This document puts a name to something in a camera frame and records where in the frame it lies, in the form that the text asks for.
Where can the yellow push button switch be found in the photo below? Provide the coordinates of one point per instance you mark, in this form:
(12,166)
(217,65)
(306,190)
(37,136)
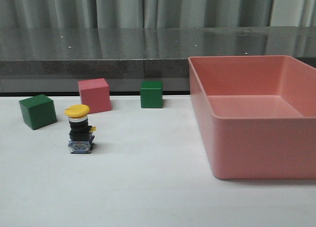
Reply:
(81,133)

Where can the green cube near bin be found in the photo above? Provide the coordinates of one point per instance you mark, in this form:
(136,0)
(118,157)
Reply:
(151,94)

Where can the grey stone ledge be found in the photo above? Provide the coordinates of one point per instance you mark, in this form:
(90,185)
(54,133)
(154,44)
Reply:
(138,53)

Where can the pink cube back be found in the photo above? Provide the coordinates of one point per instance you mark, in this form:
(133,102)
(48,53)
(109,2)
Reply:
(95,93)

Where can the pink plastic bin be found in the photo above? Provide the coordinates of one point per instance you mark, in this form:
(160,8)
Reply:
(256,115)

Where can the green cube left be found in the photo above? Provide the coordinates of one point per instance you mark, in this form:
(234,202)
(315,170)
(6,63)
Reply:
(38,111)

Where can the grey curtain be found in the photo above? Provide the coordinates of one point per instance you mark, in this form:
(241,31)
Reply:
(155,14)

